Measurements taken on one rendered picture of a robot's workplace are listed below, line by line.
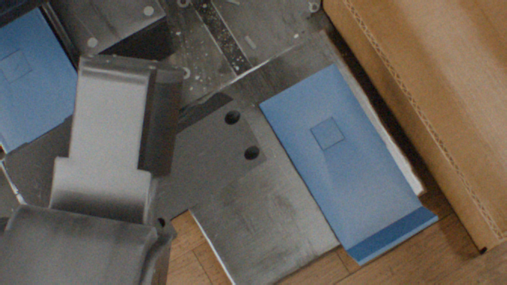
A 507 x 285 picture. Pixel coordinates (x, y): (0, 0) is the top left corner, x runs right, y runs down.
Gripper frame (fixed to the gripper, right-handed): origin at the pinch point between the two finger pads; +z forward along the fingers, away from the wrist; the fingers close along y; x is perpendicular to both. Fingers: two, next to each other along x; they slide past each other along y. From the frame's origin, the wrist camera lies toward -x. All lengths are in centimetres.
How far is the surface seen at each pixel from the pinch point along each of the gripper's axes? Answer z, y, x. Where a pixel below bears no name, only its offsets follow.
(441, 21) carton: 6.1, -6.7, -32.8
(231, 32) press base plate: 11.7, 0.3, -17.4
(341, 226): -0.1, -14.7, -15.6
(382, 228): -1.2, -16.2, -18.2
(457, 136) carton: 1.7, -14.4, -28.1
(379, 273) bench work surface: -0.5, -19.8, -16.5
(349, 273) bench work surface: 0.3, -18.8, -14.5
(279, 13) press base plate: 11.2, -0.2, -21.7
